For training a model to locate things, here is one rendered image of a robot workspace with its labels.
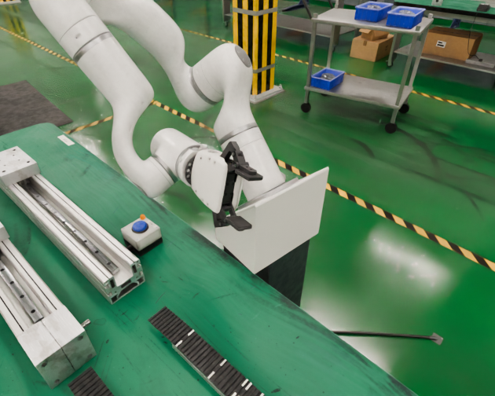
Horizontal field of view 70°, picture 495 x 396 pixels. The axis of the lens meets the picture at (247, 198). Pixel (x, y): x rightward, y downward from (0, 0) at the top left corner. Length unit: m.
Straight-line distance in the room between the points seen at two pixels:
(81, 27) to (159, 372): 0.69
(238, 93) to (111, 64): 0.36
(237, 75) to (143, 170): 0.38
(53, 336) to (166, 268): 0.32
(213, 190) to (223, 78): 0.41
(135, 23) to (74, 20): 0.21
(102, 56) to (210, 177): 0.30
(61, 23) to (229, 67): 0.40
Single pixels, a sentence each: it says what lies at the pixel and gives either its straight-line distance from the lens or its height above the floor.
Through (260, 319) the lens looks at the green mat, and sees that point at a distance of 0.90.
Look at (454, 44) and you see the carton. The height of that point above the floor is 0.38.
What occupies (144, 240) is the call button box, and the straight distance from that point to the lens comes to 1.03.
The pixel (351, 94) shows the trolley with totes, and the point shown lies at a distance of 3.54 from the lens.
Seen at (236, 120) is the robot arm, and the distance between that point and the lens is 0.98.
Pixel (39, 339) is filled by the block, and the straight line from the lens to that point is 0.86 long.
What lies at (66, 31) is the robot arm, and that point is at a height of 1.37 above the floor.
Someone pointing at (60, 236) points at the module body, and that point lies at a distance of 1.07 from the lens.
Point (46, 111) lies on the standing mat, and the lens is 4.21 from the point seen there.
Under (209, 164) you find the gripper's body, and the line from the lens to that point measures 0.65.
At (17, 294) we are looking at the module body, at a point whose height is 0.84.
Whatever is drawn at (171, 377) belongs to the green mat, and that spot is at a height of 0.78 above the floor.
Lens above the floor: 1.53
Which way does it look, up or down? 38 degrees down
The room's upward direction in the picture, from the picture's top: straight up
